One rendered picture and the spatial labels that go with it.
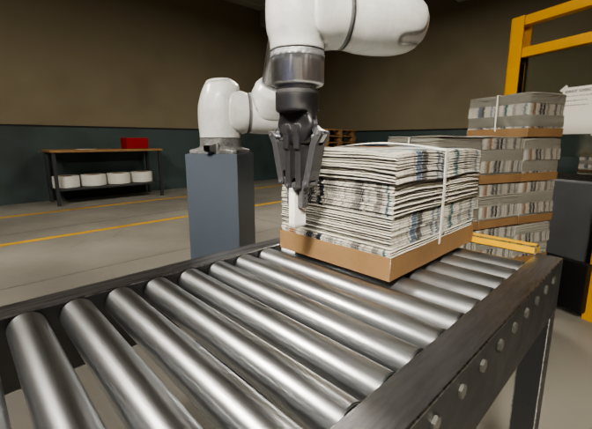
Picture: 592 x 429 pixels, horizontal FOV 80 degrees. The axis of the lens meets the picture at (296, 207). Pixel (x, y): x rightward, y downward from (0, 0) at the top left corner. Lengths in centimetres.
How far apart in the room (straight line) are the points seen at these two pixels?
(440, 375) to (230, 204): 102
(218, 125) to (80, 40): 667
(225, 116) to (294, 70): 78
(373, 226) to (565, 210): 231
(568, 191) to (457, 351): 242
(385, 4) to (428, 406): 56
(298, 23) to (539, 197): 195
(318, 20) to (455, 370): 50
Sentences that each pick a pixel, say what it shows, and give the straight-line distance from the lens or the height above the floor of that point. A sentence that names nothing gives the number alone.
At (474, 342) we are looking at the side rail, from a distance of 52.
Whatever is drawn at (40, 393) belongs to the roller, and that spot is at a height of 80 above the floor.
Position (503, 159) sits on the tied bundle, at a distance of 207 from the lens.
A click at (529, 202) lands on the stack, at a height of 72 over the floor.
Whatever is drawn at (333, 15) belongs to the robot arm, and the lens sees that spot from 62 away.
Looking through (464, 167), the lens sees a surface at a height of 99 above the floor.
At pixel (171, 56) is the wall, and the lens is 846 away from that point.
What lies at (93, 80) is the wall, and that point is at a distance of 783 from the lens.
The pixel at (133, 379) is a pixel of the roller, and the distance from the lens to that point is 45.
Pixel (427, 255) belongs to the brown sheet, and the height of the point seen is 82.
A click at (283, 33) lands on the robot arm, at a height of 121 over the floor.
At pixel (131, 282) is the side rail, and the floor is 80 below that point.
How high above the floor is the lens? 105
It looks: 11 degrees down
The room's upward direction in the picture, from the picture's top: straight up
